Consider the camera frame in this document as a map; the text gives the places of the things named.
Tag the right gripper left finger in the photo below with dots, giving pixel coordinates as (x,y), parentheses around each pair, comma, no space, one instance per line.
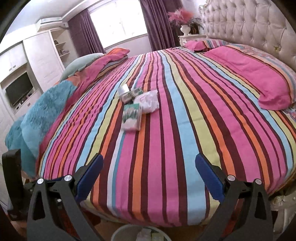
(65,192)

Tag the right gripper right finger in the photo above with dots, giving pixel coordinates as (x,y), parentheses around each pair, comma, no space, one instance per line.
(255,221)

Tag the white wrapper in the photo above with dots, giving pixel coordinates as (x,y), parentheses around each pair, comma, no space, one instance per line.
(148,101)

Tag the yushu green tissue pack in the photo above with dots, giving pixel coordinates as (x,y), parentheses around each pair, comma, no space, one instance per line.
(131,117)

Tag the white green toothpaste box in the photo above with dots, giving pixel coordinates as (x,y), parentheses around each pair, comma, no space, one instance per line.
(129,96)

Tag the small silver box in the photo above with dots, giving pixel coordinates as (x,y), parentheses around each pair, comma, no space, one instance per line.
(123,90)

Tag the white plastic toilet-print bag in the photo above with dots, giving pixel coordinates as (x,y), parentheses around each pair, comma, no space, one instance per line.
(144,235)

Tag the teal fuzzy blanket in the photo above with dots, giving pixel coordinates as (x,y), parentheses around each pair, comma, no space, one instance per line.
(28,132)

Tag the pale green mesh wastebasket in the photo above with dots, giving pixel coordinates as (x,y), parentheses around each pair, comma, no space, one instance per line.
(135,232)

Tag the striped colourful bedspread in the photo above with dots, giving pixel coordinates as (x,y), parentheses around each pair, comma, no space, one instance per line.
(149,176)

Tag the black television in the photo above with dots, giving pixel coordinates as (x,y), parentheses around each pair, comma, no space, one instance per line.
(18,89)

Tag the large pink pillow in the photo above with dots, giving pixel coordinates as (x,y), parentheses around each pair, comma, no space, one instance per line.
(273,79)

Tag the white wardrobe cabinet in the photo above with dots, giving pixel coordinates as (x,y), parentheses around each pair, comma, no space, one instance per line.
(39,52)

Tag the folded pink striped quilt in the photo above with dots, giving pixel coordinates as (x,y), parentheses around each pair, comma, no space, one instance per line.
(82,79)

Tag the pale green pillow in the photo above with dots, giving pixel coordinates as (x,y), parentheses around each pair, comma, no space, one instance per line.
(79,64)

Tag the small pink pillow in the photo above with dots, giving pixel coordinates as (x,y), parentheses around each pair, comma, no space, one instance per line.
(203,45)

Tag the cream nightstand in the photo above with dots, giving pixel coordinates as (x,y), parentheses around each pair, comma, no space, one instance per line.
(185,38)

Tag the purple curtain right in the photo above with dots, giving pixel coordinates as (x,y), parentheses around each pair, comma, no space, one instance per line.
(162,34)

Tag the purple curtain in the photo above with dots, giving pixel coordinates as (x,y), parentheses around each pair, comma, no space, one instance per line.
(162,34)
(83,34)

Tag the tufted cream headboard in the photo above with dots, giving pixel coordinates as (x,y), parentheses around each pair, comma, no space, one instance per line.
(260,24)

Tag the purple curtain left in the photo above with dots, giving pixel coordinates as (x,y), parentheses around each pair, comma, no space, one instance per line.
(83,34)

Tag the white vase pink flowers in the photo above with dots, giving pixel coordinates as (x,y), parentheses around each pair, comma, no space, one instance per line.
(182,16)

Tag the cream carved bed frame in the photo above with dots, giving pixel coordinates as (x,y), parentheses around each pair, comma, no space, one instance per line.
(283,207)

